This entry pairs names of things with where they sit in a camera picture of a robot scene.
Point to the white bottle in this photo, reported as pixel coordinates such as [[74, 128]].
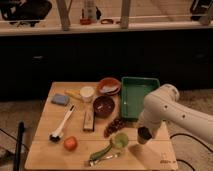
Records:
[[91, 11]]

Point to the black pole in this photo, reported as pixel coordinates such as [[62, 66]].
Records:
[[17, 157]]

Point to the black office chair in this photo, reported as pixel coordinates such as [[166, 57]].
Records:
[[29, 12]]

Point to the wooden block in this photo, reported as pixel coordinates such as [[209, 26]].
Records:
[[88, 124]]

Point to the dark metal cup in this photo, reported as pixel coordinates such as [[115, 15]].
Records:
[[143, 135]]

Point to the green pepper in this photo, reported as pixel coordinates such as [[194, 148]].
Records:
[[101, 153]]

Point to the dark red grapes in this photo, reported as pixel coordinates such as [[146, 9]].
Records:
[[114, 126]]

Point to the green plastic tray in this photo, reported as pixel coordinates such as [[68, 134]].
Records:
[[133, 91]]

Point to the green plastic cup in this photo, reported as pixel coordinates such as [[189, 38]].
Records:
[[120, 140]]

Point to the orange bowl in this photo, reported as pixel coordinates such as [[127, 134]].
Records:
[[109, 86]]

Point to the blue sponge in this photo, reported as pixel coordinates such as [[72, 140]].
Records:
[[60, 99]]

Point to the white dish brush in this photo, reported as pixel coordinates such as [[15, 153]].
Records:
[[56, 135]]

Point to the orange tomato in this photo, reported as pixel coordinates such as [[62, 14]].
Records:
[[70, 143]]

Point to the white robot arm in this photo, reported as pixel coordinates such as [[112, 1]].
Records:
[[162, 104]]

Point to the white cup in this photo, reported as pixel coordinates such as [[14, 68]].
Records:
[[87, 93]]

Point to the dark red bowl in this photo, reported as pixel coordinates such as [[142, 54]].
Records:
[[103, 106]]

